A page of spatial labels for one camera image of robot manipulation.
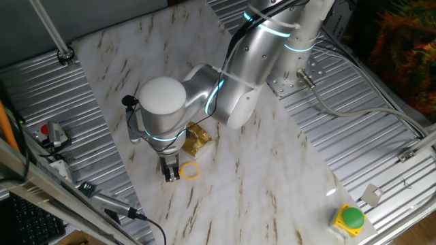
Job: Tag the grey box red stop button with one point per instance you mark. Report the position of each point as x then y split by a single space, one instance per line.
44 129

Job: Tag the black keyboard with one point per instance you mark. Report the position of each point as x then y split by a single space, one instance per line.
34 224

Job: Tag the green circuit board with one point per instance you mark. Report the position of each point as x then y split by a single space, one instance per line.
86 188

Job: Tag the white printed carton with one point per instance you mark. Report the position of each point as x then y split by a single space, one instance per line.
340 24

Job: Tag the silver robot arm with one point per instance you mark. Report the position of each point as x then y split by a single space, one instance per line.
245 61

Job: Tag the small metal corner bracket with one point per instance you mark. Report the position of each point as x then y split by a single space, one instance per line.
407 155

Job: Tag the aluminium pole with foot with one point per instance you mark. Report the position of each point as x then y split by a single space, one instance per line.
51 30

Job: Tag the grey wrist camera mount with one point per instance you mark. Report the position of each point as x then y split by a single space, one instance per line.
134 129

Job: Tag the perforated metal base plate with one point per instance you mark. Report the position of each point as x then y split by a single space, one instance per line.
293 88

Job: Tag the orange green patterned cloth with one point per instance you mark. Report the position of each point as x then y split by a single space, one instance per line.
402 51

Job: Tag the gold foil packet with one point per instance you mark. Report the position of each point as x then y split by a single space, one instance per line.
199 139

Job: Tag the aluminium frame beam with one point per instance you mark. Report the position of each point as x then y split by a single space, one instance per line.
34 183

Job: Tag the small grey plate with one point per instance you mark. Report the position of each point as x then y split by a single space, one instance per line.
372 194

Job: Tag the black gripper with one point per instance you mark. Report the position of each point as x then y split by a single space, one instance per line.
169 161

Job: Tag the yellow box green push button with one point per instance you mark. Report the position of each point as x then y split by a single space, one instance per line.
352 217

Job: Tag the silver finned device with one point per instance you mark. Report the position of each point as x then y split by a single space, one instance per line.
112 202

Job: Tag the aluminium rail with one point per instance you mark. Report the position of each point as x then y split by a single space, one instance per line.
425 141

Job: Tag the orange pole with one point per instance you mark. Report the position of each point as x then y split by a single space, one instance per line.
7 129

